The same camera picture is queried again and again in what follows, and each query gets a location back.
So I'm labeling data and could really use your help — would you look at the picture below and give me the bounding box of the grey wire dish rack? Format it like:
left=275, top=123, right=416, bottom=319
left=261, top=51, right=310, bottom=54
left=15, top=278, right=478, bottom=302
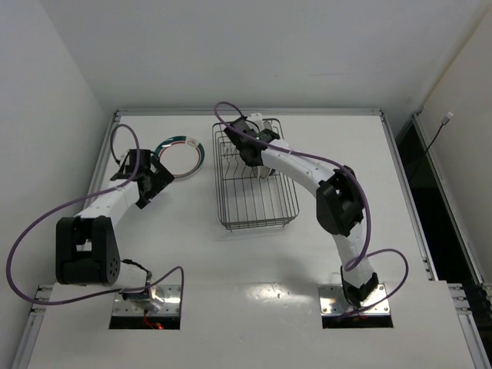
left=212, top=123, right=300, bottom=231

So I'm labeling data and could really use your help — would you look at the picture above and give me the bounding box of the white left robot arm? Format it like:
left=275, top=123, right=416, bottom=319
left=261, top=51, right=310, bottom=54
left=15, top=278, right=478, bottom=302
left=55, top=149, right=175, bottom=305

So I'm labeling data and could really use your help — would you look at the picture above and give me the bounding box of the metal base plate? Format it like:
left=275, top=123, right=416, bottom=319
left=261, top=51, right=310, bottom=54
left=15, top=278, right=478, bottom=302
left=112, top=284, right=181, bottom=317
left=318, top=284, right=391, bottom=317

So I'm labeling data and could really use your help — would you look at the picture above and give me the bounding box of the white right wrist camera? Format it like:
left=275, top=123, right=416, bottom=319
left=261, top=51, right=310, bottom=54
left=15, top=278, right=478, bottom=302
left=247, top=113, right=271, bottom=131

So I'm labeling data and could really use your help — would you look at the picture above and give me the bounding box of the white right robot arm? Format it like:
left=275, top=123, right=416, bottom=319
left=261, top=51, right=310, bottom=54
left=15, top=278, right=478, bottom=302
left=224, top=118, right=378, bottom=308

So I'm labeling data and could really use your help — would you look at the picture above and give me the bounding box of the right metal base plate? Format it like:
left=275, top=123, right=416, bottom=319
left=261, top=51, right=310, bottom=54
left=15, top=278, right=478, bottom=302
left=318, top=284, right=391, bottom=317

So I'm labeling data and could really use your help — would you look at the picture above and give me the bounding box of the white plate with blue rim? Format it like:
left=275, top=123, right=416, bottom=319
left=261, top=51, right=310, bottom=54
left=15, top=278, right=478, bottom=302
left=258, top=166, right=275, bottom=179

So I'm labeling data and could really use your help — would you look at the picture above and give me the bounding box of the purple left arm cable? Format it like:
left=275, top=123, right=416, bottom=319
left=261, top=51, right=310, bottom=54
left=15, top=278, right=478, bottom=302
left=5, top=124, right=185, bottom=307

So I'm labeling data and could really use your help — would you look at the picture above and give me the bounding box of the black wall cable with plug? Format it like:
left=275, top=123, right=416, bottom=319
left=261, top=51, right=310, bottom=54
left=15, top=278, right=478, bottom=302
left=424, top=111, right=454, bottom=155

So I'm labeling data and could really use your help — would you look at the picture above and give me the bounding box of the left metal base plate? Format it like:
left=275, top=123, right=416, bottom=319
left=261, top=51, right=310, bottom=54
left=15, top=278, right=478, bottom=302
left=112, top=284, right=181, bottom=317

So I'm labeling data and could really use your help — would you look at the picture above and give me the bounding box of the aluminium table frame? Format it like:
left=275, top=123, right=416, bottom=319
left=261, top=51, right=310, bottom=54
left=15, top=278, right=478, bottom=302
left=11, top=108, right=492, bottom=369

